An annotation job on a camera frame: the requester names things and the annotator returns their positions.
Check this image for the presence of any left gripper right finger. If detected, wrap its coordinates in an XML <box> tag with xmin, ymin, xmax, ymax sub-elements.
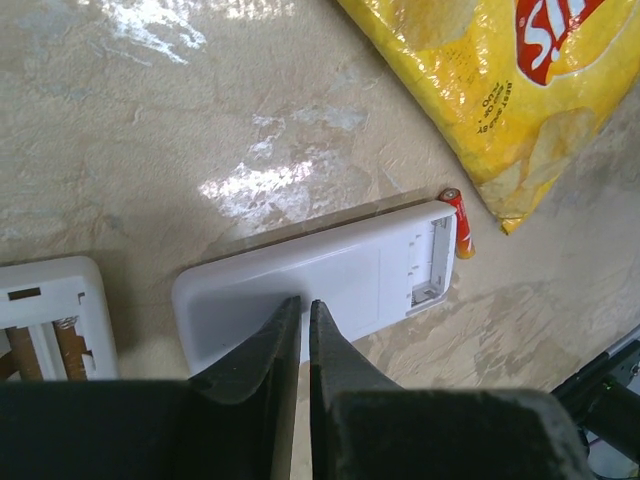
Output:
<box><xmin>309</xmin><ymin>300</ymin><xmax>593</xmax><ymax>479</ymax></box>

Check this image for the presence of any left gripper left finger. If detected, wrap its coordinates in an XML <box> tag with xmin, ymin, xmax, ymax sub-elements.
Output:
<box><xmin>1</xmin><ymin>297</ymin><xmax>302</xmax><ymax>479</ymax></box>

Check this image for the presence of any grey button remote control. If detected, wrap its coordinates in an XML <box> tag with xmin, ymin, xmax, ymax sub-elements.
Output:
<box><xmin>172</xmin><ymin>201</ymin><xmax>456</xmax><ymax>374</ymax></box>

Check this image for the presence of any white long remote control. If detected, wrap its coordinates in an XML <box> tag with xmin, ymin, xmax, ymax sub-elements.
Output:
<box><xmin>1</xmin><ymin>256</ymin><xmax>119</xmax><ymax>382</ymax></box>

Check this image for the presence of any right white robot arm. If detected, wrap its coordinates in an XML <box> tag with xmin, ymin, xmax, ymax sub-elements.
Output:
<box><xmin>552</xmin><ymin>328</ymin><xmax>639</xmax><ymax>463</ymax></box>

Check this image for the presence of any yellow Lays chip bag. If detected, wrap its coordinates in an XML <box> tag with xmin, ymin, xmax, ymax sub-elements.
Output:
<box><xmin>343</xmin><ymin>0</ymin><xmax>639</xmax><ymax>233</ymax></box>

